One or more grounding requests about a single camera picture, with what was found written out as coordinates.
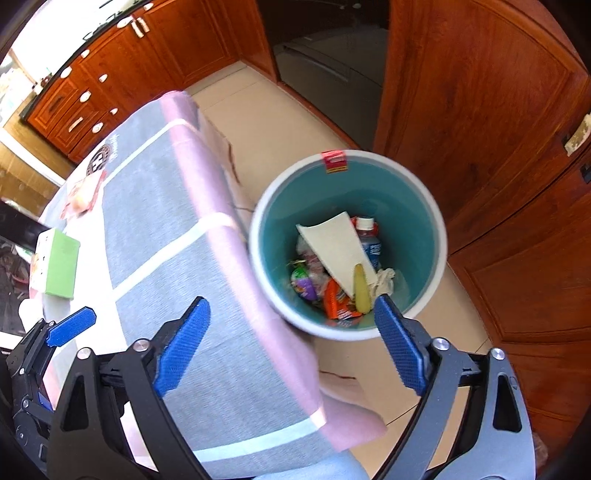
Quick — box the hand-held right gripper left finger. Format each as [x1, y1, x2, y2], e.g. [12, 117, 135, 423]
[46, 296, 214, 480]

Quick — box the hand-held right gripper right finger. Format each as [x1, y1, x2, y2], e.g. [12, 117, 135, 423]
[373, 295, 537, 480]

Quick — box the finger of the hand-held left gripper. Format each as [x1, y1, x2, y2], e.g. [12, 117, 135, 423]
[21, 390, 54, 416]
[9, 306, 98, 370]

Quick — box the orange snack wrapper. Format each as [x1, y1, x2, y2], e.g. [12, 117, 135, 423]
[322, 278, 363, 321]

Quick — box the blue label bottle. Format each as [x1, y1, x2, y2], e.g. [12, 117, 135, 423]
[353, 217, 383, 271]

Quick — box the clear white plastic bag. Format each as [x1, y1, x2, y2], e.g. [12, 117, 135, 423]
[295, 236, 331, 280]

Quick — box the white teal trash bin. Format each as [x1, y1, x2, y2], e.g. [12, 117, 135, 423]
[248, 150, 448, 341]

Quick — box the green box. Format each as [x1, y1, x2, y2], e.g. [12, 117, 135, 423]
[30, 228, 81, 300]

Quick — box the crumpled white tissue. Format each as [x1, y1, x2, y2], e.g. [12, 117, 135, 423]
[372, 268, 398, 297]

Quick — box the pale yellow oblong scrap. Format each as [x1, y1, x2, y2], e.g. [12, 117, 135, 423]
[353, 263, 375, 313]

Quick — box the purple snack wrapper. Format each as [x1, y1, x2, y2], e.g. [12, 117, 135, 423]
[290, 263, 319, 300]

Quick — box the white paper sheet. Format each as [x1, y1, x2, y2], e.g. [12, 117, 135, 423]
[295, 211, 377, 301]

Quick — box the bagged bread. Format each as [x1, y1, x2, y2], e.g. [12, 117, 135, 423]
[62, 175, 108, 215]

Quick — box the striped grey pink tablecloth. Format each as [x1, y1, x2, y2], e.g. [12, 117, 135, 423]
[39, 90, 389, 480]

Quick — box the light blue fleece garment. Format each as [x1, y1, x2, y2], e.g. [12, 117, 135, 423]
[203, 443, 370, 480]

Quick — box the tall wooden cabinet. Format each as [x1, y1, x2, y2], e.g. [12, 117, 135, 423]
[372, 0, 591, 462]

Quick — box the black kitchen appliance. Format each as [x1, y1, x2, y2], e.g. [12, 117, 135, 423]
[256, 0, 391, 151]

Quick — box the torn paper label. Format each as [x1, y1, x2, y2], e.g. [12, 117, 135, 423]
[566, 112, 591, 152]

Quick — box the wooden cabinet row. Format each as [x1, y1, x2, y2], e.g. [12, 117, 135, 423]
[21, 0, 278, 162]

